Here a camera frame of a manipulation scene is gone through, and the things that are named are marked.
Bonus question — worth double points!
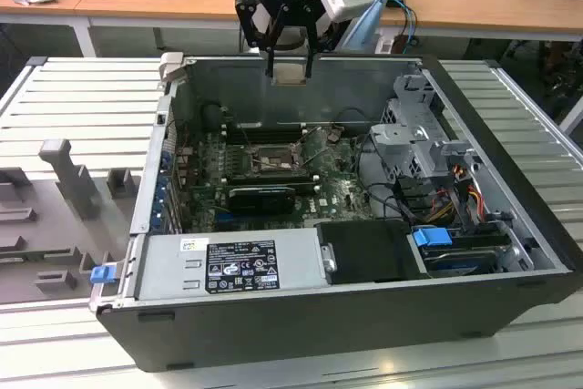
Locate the silver CPU plate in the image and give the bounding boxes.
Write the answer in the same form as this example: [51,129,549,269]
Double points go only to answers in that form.
[271,62,307,87]

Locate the metal wire locking lever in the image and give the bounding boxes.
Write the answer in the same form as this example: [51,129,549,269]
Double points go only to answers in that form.
[240,124,257,159]
[301,129,330,168]

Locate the black RAM slot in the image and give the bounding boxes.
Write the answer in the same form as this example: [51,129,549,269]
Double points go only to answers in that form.
[227,132,309,144]
[226,122,307,134]
[225,178,319,191]
[223,169,315,181]

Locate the CPU socket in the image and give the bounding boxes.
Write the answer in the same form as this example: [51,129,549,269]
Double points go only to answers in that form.
[248,143,305,177]

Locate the pale blue teach pendant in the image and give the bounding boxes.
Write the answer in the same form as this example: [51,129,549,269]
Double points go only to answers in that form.
[339,0,389,54]

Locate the grey metal drive cage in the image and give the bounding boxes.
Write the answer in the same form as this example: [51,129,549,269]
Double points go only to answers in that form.
[368,72,484,180]

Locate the green motherboard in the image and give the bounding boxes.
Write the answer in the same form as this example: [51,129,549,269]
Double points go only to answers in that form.
[179,127,379,233]

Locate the black graphics card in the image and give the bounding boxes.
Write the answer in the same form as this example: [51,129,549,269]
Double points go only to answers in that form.
[227,186,296,215]

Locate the black plastic shroud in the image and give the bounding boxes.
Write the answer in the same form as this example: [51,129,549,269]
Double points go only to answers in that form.
[313,220,432,284]

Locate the blue disk carrier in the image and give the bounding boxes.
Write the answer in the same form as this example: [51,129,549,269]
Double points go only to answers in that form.
[412,226,452,250]

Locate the hard disk drive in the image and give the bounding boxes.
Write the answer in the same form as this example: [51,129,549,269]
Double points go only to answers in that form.
[421,245,498,272]

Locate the grey power supply unit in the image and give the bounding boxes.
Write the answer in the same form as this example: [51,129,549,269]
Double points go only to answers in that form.
[136,228,329,302]

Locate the black PC case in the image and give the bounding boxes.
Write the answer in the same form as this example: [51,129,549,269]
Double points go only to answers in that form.
[88,52,576,373]

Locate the grey parts rack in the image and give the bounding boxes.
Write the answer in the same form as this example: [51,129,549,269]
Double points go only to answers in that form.
[0,138,143,304]

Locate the blue case latch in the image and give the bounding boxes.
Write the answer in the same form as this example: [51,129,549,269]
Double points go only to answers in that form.
[90,265,115,284]

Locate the blue cables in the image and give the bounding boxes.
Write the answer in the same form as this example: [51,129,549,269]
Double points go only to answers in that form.
[386,0,419,51]

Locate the black internal cable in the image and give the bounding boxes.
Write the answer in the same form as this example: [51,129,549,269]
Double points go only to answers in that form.
[355,133,411,222]

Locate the orange yellow wire bundle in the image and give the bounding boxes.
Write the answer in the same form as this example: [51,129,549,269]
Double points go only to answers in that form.
[430,179,485,222]

